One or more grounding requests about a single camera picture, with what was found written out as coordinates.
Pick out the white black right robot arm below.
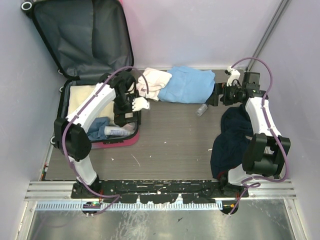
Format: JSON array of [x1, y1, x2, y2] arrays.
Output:
[[208, 69, 291, 197]]

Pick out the clear plastic cup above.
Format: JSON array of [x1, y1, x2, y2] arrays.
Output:
[[122, 122, 137, 132]]

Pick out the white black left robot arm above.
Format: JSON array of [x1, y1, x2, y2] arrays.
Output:
[[50, 70, 141, 198]]

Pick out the white plastic bottle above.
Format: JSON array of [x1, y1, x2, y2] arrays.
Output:
[[104, 126, 132, 136]]

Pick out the blue folded shirt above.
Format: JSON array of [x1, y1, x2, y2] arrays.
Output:
[[157, 66, 216, 104]]

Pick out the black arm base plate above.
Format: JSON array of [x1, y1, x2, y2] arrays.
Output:
[[71, 179, 250, 205]]

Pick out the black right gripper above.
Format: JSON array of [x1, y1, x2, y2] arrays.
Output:
[[206, 81, 244, 107]]

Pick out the beige cloth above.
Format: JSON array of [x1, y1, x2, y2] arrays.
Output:
[[67, 85, 114, 121]]

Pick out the aluminium corner post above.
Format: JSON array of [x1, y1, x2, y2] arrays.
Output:
[[252, 0, 292, 58]]

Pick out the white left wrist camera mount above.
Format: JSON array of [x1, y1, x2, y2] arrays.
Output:
[[131, 96, 151, 112]]

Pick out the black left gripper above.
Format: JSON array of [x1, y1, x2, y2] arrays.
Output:
[[113, 93, 139, 127]]

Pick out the navy garment with red trim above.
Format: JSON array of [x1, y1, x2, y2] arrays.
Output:
[[210, 104, 254, 180]]

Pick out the small clear vial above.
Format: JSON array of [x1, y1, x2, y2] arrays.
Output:
[[195, 103, 208, 117]]

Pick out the aluminium frame rail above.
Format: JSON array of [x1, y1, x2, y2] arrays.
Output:
[[24, 180, 297, 201]]

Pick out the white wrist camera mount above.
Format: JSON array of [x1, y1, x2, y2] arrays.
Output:
[[131, 96, 151, 112], [225, 66, 241, 87]]

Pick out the dark blue patterned cloth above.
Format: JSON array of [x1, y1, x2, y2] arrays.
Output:
[[87, 116, 110, 142]]

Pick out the pink teal open suitcase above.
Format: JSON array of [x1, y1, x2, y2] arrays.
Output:
[[20, 0, 142, 151]]

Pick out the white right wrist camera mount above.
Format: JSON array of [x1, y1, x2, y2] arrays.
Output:
[[225, 66, 241, 87]]

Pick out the white slotted cable duct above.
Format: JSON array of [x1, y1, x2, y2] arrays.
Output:
[[35, 200, 223, 211]]

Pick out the pink white folded garment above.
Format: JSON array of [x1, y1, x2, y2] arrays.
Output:
[[136, 67, 172, 101]]

